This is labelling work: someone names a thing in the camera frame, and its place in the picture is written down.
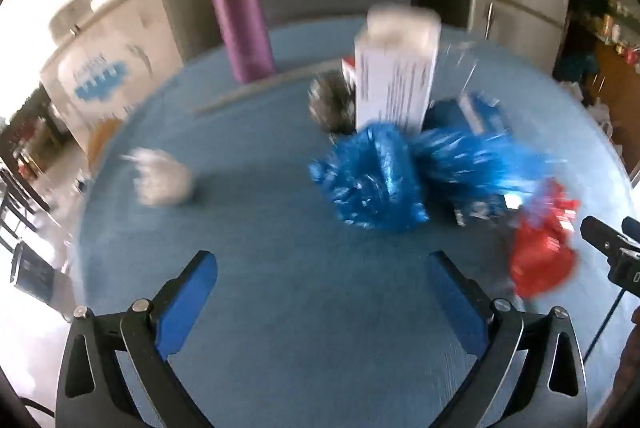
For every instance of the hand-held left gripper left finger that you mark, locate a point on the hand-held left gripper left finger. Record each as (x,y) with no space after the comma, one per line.
(187,303)

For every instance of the white printed carton box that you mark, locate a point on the white printed carton box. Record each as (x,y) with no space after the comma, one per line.
(395,77)

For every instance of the white rice cooker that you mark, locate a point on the white rice cooker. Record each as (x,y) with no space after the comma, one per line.
(72,17)

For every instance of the black floor bin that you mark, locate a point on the black floor bin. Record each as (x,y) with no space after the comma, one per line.
(32,273)

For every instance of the red white small packet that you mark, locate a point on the red white small packet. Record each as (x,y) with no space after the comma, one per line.
(348,70)

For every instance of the dark plastic bag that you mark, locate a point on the dark plastic bag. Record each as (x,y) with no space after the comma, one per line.
(327,105)

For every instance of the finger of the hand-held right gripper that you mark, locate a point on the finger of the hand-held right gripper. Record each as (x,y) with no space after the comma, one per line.
(600,230)

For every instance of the purple metal bottle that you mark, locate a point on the purple metal bottle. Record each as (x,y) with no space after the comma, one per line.
(240,17)

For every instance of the white paper ball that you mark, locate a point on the white paper ball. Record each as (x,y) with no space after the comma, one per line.
(162,180)

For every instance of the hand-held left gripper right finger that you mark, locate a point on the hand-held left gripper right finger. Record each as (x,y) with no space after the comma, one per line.
(457,303)

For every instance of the yellow desk fan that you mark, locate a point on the yellow desk fan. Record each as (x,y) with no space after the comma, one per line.
(102,137)

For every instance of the blue tablecloth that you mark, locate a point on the blue tablecloth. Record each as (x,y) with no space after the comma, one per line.
(300,268)

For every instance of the white chest freezer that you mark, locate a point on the white chest freezer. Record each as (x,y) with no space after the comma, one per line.
(125,72)

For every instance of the thin white stick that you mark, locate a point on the thin white stick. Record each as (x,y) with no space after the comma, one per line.
(240,95)

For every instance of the red plastic wrapper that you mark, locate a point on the red plastic wrapper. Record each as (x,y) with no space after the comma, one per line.
(542,248)

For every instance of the clear plastic wrapper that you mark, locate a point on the clear plastic wrapper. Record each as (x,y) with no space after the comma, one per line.
(452,67)

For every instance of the dark wooden table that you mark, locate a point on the dark wooden table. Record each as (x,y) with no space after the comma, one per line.
(30,142)

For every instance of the blue foil snack wrapper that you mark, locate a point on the blue foil snack wrapper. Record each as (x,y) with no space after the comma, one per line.
(475,157)

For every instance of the blue plastic bag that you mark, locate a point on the blue plastic bag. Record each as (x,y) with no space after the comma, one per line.
(370,178)

